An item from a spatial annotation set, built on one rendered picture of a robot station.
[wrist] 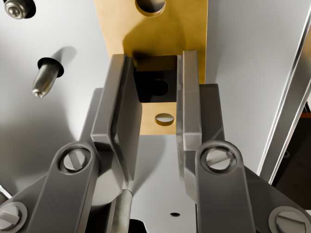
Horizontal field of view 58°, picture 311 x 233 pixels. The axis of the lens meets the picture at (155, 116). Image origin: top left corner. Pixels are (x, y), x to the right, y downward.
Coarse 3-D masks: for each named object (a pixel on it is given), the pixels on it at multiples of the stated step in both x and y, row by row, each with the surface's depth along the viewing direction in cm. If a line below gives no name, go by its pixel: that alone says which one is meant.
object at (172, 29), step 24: (96, 0) 9; (120, 0) 9; (168, 0) 9; (192, 0) 9; (120, 24) 10; (144, 24) 10; (168, 24) 10; (192, 24) 10; (120, 48) 11; (144, 48) 11; (168, 48) 11; (192, 48) 11; (144, 72) 10; (168, 72) 10; (144, 96) 11; (168, 96) 11; (144, 120) 14
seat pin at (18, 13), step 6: (12, 0) 10; (18, 0) 10; (24, 0) 10; (30, 0) 10; (6, 6) 10; (12, 6) 10; (18, 6) 10; (24, 6) 10; (30, 6) 10; (6, 12) 10; (12, 12) 10; (18, 12) 10; (24, 12) 10; (18, 18) 10
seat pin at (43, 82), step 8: (48, 64) 12; (56, 64) 12; (40, 72) 12; (48, 72) 12; (56, 72) 12; (40, 80) 12; (48, 80) 12; (32, 88) 11; (40, 88) 11; (48, 88) 12; (40, 96) 12
